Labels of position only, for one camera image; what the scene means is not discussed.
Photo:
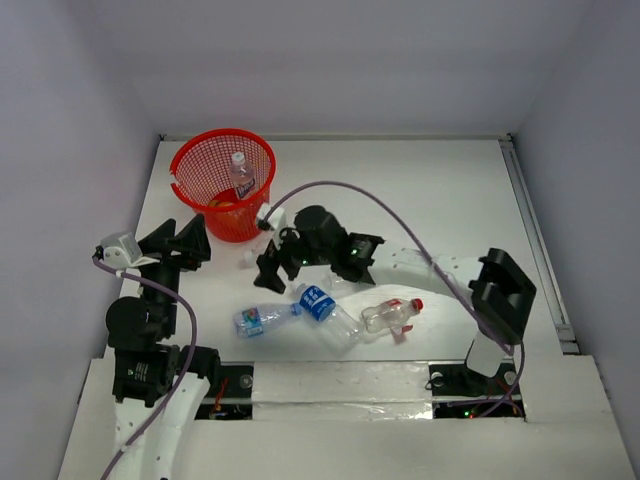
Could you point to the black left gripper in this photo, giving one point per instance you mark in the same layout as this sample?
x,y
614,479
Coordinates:
x,y
170,257

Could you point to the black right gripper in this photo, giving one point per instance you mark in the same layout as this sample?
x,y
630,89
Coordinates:
x,y
269,264

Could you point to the blue label clear bottle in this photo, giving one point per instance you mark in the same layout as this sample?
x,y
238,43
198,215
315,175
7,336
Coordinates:
x,y
333,324

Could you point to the orange juice bottle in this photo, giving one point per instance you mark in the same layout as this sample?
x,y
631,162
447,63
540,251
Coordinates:
x,y
220,204

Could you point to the purple label small bottle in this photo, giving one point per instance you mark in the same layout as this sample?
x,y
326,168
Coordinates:
x,y
242,174

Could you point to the green label clear bottle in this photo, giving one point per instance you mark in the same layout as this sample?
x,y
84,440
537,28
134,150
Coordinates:
x,y
335,283

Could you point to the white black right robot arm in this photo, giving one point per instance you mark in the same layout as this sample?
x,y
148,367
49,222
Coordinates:
x,y
494,287

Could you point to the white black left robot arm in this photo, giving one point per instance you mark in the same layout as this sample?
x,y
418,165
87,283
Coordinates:
x,y
157,387

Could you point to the clear unlabelled plastic bottle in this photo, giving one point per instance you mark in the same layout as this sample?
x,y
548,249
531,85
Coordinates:
x,y
250,257

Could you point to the red mesh plastic basket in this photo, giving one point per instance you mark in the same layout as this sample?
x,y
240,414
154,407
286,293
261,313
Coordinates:
x,y
201,172

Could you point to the red cap clear bottle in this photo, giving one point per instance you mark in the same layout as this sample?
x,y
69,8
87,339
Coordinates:
x,y
390,318

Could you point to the silver foil tape strip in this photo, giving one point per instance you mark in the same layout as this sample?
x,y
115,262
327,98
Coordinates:
x,y
341,391

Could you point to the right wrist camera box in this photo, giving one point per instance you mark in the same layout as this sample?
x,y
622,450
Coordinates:
x,y
270,218

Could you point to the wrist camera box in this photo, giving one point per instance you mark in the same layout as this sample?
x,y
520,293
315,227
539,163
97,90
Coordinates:
x,y
270,218
121,251

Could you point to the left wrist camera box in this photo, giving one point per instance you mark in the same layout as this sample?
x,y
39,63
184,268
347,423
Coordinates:
x,y
121,251

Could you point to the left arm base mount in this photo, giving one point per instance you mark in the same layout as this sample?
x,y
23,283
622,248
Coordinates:
x,y
231,398

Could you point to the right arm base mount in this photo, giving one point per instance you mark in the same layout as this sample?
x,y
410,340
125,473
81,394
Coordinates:
x,y
459,393

